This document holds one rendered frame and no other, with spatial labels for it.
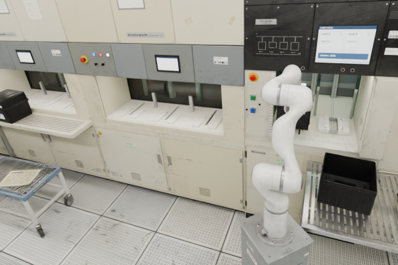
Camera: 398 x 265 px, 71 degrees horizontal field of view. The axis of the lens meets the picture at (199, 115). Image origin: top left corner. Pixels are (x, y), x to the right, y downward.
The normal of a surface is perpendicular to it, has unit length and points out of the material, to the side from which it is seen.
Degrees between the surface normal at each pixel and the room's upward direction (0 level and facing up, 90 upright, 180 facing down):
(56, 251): 0
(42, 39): 90
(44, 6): 90
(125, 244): 0
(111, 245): 0
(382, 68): 90
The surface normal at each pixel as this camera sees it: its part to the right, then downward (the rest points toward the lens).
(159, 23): -0.37, 0.47
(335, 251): -0.08, -0.88
